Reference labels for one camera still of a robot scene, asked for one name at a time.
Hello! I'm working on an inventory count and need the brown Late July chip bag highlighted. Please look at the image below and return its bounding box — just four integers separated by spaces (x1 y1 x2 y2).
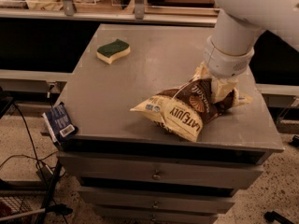
131 77 252 142

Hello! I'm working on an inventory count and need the black metal stand leg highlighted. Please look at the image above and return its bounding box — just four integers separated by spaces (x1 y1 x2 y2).
35 161 62 224

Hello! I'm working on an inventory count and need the green and yellow sponge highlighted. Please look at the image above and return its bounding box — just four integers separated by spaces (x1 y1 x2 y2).
96 39 131 64

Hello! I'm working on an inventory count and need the middle grey drawer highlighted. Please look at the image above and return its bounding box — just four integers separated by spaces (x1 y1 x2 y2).
78 187 234 214

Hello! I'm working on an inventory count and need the bottom grey drawer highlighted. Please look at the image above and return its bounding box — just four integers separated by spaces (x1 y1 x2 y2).
92 205 218 224

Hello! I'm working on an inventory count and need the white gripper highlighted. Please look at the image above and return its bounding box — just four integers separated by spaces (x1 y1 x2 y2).
192 37 254 104

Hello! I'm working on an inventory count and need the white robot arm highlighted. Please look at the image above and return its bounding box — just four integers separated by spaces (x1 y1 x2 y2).
203 0 299 81

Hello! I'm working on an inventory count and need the top grey drawer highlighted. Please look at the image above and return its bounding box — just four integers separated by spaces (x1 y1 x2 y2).
57 151 263 189

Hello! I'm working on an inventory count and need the grey drawer cabinet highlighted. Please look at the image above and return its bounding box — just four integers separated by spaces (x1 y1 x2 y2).
59 24 283 216

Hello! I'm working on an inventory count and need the black floor cable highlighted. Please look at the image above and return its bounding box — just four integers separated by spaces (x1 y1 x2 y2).
0 103 69 224

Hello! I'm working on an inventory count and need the grey drawer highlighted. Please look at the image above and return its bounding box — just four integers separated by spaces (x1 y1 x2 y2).
78 187 234 214
92 205 218 224
57 151 263 189

